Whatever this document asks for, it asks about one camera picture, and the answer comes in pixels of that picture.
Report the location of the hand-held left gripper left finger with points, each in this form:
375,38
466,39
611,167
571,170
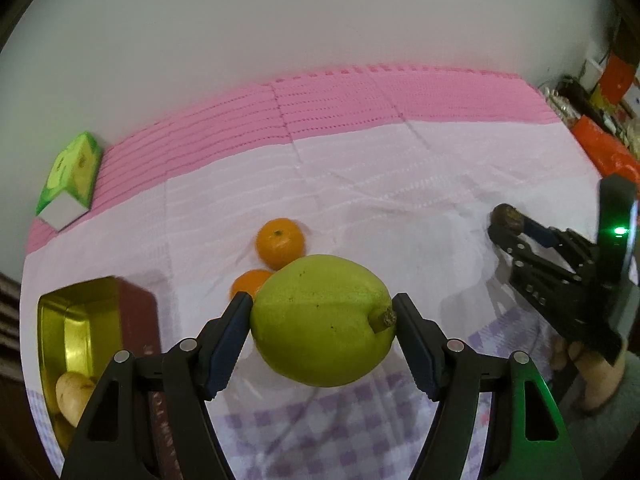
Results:
225,350

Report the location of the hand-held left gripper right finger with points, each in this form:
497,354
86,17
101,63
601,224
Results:
420,350

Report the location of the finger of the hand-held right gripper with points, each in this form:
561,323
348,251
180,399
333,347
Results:
520,255
542,235

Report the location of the small brown fruit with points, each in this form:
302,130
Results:
506,215

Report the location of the green pear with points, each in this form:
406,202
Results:
320,320

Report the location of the gold metal tin box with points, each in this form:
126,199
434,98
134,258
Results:
75,310

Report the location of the pale yellow fruit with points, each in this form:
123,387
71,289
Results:
72,395

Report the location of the person's right hand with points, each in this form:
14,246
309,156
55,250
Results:
600,385

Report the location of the orange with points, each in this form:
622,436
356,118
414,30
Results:
280,242
247,284

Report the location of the orange plastic bag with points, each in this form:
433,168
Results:
605,150

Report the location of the pile of assorted clutter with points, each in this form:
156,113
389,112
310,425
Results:
570,100

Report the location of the white box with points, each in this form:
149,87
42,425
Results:
592,75

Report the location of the orange box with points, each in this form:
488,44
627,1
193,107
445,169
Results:
617,80

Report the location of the pink checkered blanket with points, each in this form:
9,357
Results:
375,150

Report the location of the green tissue box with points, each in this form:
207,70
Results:
70,175

